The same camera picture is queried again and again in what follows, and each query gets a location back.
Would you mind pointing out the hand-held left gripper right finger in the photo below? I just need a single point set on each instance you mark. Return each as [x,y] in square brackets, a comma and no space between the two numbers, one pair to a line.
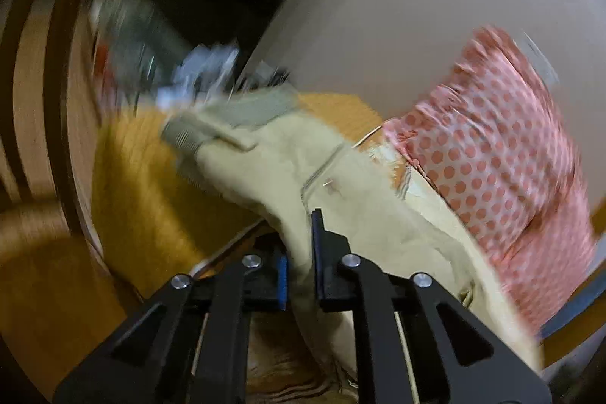
[320,257]

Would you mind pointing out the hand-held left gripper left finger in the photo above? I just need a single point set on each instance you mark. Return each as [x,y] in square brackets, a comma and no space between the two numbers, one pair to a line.
[282,282]

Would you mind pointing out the beige pants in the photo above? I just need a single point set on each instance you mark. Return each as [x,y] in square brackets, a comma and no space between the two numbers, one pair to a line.
[378,214]

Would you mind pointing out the mustard yellow bedsheet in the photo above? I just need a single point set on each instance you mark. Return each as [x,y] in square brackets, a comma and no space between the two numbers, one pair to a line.
[142,195]

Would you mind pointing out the pink polka dot pillow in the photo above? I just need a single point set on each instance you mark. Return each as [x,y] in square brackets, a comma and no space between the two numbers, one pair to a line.
[497,177]

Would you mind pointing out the blurred clutter pile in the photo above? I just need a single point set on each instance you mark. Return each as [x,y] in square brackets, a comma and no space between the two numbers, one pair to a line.
[161,58]

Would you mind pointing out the wooden bed frame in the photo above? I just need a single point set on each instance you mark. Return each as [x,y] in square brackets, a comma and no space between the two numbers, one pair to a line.
[52,110]

